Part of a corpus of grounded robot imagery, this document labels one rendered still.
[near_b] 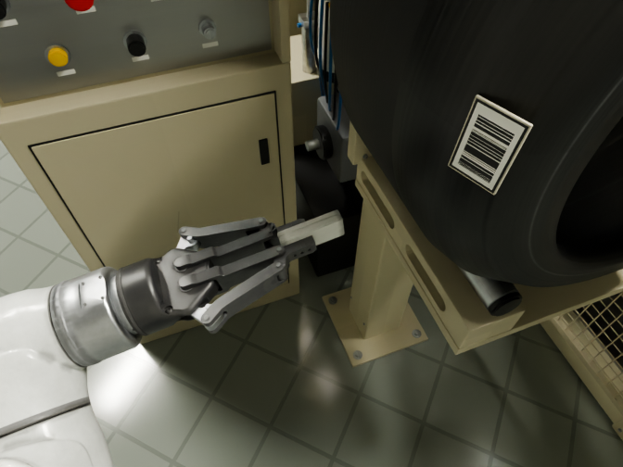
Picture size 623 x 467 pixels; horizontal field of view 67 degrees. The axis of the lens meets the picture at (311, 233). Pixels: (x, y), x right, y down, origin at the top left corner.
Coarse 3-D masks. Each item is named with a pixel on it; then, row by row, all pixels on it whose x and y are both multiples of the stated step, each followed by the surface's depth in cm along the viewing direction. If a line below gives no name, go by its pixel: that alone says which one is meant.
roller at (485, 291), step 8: (464, 272) 62; (472, 280) 61; (480, 280) 60; (488, 280) 59; (496, 280) 59; (480, 288) 60; (488, 288) 59; (496, 288) 59; (504, 288) 58; (512, 288) 58; (480, 296) 60; (488, 296) 59; (496, 296) 58; (504, 296) 58; (512, 296) 58; (520, 296) 58; (488, 304) 59; (496, 304) 58; (504, 304) 58; (512, 304) 59; (496, 312) 59; (504, 312) 60
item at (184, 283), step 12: (264, 252) 48; (276, 252) 48; (228, 264) 48; (240, 264) 48; (252, 264) 48; (264, 264) 48; (288, 264) 50; (192, 276) 47; (204, 276) 47; (216, 276) 47; (228, 276) 48; (240, 276) 49; (228, 288) 49
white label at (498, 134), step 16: (480, 96) 30; (480, 112) 30; (496, 112) 29; (464, 128) 32; (480, 128) 31; (496, 128) 30; (512, 128) 29; (528, 128) 28; (464, 144) 32; (480, 144) 31; (496, 144) 30; (512, 144) 30; (464, 160) 33; (480, 160) 32; (496, 160) 31; (512, 160) 30; (480, 176) 33; (496, 176) 32; (496, 192) 33
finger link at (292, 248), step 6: (300, 240) 49; (306, 240) 49; (312, 240) 49; (288, 246) 49; (294, 246) 49; (300, 246) 49; (306, 246) 49; (312, 246) 49; (288, 252) 49; (294, 252) 49; (300, 252) 49; (306, 252) 50; (312, 252) 50; (282, 258) 48; (288, 258) 49; (294, 258) 50; (282, 276) 48
